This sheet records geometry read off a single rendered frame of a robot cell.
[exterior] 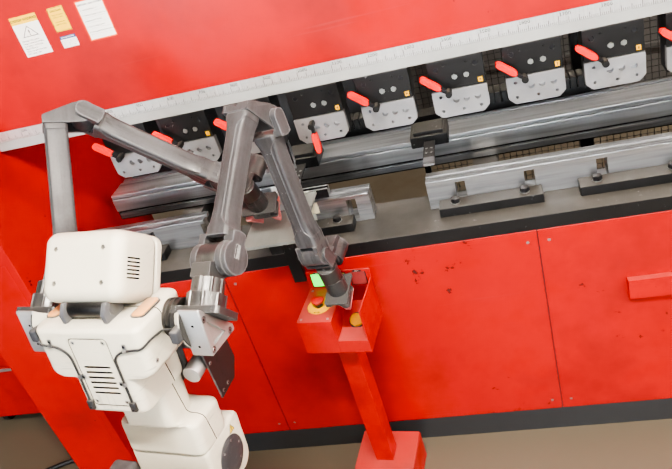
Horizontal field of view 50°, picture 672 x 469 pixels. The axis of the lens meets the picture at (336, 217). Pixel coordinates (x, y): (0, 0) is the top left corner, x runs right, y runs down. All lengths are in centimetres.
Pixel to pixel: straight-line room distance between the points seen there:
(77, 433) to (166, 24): 157
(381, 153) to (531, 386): 92
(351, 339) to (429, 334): 36
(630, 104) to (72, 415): 217
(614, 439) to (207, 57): 177
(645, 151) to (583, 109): 29
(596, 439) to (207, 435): 138
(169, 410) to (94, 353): 24
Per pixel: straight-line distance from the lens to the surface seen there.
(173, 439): 178
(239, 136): 165
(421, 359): 242
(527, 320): 231
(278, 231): 207
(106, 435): 287
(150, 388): 163
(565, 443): 262
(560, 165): 214
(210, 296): 150
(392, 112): 203
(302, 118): 207
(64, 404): 282
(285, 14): 197
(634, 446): 261
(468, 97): 202
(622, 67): 204
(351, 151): 241
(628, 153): 216
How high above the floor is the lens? 203
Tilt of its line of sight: 30 degrees down
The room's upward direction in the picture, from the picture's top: 18 degrees counter-clockwise
